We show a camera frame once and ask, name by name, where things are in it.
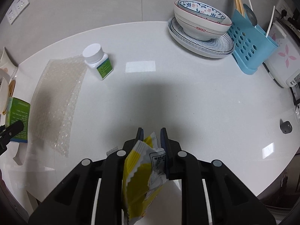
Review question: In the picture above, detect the wall socket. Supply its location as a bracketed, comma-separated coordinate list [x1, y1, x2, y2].
[6, 6, 18, 25]
[14, 0, 29, 14]

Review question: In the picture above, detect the white rice cooker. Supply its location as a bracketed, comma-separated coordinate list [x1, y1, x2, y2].
[264, 20, 299, 88]

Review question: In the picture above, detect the blue patterned bowl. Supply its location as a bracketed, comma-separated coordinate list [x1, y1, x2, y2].
[173, 1, 232, 41]

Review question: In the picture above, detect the white pill bottle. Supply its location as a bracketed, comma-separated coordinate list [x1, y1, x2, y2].
[82, 43, 113, 80]

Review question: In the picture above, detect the white utensil holder cup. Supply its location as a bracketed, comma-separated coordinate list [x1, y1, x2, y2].
[0, 48, 18, 78]

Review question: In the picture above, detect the left wall socket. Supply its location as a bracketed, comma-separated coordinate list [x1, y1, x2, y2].
[6, 6, 18, 25]

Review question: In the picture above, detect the white stacked bowls left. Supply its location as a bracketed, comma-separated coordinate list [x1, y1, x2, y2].
[0, 70, 10, 114]

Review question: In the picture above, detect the yellow snack wrapper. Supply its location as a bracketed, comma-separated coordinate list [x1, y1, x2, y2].
[106, 131, 170, 225]

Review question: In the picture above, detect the right wall socket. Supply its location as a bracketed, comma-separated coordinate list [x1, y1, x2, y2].
[14, 0, 29, 14]

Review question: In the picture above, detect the bubble wrap sheet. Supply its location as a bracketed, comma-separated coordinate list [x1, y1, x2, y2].
[28, 56, 87, 157]

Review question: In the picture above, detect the small black puck device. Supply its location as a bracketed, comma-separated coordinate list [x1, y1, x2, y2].
[280, 120, 292, 134]

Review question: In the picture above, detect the green white small carton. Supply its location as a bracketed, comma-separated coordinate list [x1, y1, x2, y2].
[5, 97, 31, 143]

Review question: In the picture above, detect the blue plastic utensil caddy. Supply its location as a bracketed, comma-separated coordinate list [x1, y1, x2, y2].
[227, 10, 278, 75]

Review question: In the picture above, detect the blue striped plate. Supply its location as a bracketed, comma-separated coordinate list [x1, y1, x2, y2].
[168, 17, 235, 59]

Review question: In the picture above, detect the wooden coaster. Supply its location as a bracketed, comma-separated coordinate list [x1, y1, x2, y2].
[9, 80, 16, 98]

